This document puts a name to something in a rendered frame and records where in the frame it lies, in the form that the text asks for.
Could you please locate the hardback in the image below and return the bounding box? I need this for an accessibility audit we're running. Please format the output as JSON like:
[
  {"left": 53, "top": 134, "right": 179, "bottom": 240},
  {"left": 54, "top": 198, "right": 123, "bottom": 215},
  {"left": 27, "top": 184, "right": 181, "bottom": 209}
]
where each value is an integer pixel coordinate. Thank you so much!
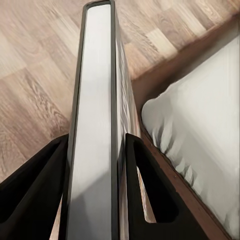
[{"left": 58, "top": 0, "right": 148, "bottom": 240}]

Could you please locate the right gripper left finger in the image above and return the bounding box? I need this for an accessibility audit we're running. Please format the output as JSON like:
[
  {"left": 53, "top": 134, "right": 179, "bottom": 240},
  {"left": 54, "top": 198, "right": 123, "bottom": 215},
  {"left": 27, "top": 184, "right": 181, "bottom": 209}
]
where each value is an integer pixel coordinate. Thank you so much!
[{"left": 0, "top": 134, "right": 69, "bottom": 240}]

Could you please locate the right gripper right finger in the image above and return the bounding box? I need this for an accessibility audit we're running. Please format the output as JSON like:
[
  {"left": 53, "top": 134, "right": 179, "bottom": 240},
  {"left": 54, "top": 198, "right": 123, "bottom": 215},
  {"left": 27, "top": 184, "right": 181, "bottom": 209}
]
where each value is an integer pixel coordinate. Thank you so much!
[{"left": 125, "top": 133, "right": 210, "bottom": 240}]

